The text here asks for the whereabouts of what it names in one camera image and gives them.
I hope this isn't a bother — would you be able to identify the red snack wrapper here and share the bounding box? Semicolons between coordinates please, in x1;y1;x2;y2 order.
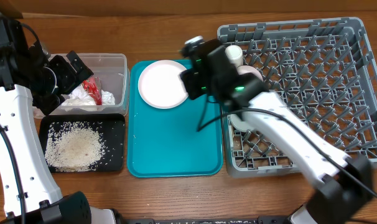
82;77;102;105

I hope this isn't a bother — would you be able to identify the white napkin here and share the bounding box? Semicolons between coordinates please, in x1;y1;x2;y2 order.
62;86;115;106

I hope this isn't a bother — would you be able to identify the pink small bowl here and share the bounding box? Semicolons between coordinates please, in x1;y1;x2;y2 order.
237;65;263;81

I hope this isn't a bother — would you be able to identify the cream paper cup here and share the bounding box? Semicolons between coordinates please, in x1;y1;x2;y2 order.
225;45;243;67

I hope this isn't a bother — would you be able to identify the grey bowl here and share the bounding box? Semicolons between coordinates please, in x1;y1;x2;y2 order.
230;114;254;132

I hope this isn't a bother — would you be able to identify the pile of rice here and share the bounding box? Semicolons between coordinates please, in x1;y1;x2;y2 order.
44;121;107;172

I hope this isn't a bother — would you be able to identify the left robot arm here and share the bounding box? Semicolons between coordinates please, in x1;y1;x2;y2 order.
0;17;124;224

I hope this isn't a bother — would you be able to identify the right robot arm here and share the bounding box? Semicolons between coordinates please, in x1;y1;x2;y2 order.
180;36;375;223

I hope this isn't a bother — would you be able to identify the grey dishwasher rack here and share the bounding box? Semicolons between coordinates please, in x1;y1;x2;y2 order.
217;17;377;168

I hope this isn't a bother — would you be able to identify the clear plastic bin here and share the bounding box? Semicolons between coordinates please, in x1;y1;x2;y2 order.
32;52;131;119

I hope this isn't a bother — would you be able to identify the pink plate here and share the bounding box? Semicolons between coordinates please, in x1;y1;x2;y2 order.
138;60;188;109

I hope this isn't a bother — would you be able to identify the teal serving tray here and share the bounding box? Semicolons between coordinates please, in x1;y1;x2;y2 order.
127;60;223;178

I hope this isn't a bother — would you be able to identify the black plastic tray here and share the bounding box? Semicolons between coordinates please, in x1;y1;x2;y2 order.
39;114;126;173

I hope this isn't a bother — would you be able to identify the cardboard backdrop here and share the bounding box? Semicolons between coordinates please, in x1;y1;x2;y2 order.
0;0;377;18

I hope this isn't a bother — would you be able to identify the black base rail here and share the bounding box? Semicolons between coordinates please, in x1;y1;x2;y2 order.
119;215;345;224

